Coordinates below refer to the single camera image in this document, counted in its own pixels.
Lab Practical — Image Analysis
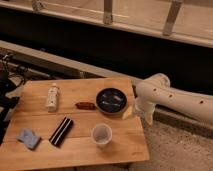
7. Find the metal bracket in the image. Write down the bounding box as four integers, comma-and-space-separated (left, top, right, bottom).
31, 0, 43, 11
162, 0, 183, 36
103, 0, 113, 25

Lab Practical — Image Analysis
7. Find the metal bracket right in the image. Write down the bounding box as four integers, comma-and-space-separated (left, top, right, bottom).
162, 0, 183, 36

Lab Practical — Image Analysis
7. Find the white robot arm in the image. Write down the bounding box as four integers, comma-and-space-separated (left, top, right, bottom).
122, 73, 213, 125

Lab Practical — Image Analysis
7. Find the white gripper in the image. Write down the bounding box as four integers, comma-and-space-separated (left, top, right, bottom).
122, 97, 156, 125

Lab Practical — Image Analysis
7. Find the white plastic bottle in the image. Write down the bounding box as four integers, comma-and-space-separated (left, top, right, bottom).
46, 83, 59, 112

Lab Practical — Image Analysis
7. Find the metal bracket middle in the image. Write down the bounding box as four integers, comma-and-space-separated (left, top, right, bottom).
103, 0, 113, 25

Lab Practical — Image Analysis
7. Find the dark red pepper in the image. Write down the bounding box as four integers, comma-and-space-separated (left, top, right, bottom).
75, 102, 96, 110

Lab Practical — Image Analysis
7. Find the dark ceramic bowl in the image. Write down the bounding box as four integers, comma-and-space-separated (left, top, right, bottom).
96, 88, 127, 115

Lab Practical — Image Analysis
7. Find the blue cloth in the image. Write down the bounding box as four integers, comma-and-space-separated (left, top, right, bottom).
16, 129, 41, 150

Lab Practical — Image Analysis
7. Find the metal bracket left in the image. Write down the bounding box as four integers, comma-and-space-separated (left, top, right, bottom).
31, 0, 43, 11

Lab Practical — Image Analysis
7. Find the wooden board table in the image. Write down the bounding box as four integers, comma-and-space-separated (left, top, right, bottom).
0, 78, 150, 171

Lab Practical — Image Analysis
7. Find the black striped box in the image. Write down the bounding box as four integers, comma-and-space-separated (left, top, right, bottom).
49, 117, 74, 147

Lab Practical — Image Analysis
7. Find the black equipment at left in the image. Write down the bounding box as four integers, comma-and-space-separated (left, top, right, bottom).
0, 53, 25, 145

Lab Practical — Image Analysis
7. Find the grey metal rail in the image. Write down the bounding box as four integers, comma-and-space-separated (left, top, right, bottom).
0, 40, 141, 86

